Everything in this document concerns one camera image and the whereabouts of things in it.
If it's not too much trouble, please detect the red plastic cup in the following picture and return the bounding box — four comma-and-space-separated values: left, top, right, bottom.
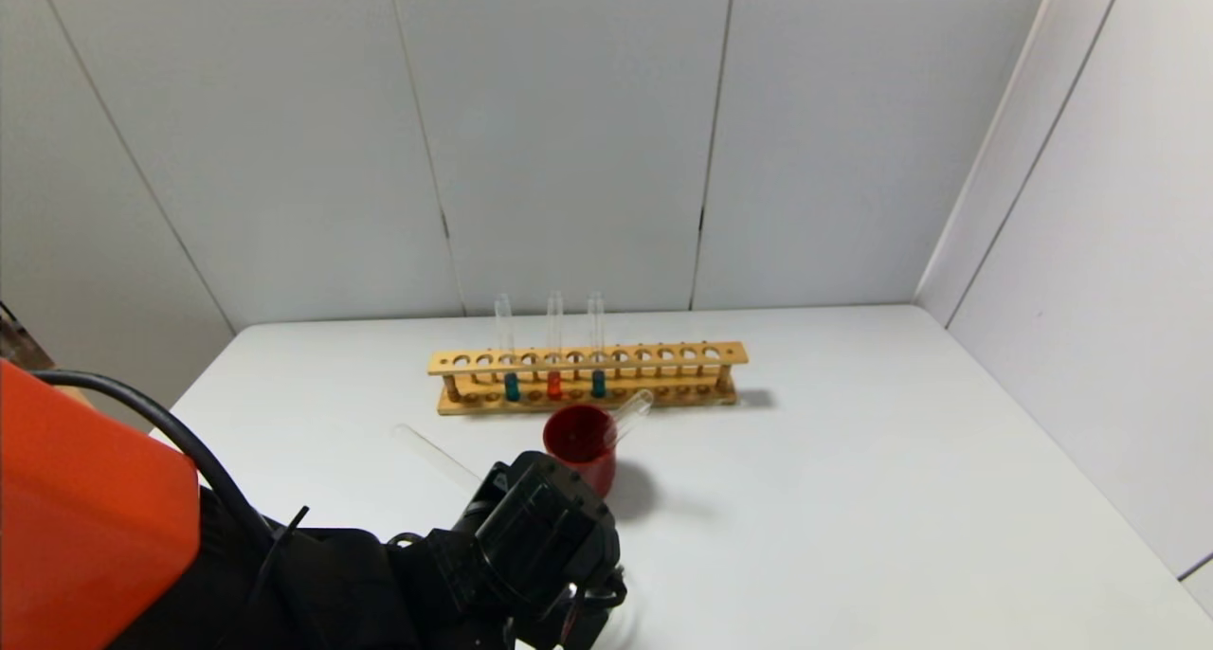
543, 403, 619, 499

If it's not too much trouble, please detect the test tube with yellow pigment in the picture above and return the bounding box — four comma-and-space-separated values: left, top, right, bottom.
392, 423, 486, 492

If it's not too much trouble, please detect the test tube with blue pigment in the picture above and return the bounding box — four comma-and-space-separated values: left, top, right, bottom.
495, 294, 523, 404
588, 291, 609, 400

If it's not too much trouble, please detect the black metal chair frame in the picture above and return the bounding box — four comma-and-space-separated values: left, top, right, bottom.
0, 301, 48, 376

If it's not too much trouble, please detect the test tube with red pigment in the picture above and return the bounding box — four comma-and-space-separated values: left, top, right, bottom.
546, 292, 566, 402

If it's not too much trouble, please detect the wooden test tube rack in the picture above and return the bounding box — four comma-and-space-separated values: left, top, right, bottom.
427, 341, 750, 417

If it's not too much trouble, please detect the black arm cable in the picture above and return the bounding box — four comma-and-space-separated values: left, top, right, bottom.
33, 370, 285, 556

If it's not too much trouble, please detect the empty glass test tube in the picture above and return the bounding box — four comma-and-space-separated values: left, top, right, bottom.
608, 389, 655, 446

